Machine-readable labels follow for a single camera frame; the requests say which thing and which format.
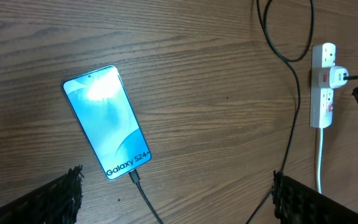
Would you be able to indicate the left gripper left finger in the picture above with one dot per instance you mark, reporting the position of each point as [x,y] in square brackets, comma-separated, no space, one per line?
[55,202]

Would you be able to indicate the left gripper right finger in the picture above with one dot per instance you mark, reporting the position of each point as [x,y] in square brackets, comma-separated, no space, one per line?
[296,203]

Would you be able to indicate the Samsung Galaxy smartphone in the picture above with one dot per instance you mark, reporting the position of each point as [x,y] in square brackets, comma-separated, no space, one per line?
[103,109]

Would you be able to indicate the white charger plug adapter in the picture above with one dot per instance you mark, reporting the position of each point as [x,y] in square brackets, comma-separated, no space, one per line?
[332,77]

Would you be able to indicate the white power strip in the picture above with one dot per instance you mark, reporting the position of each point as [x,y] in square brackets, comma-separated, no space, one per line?
[321,99]

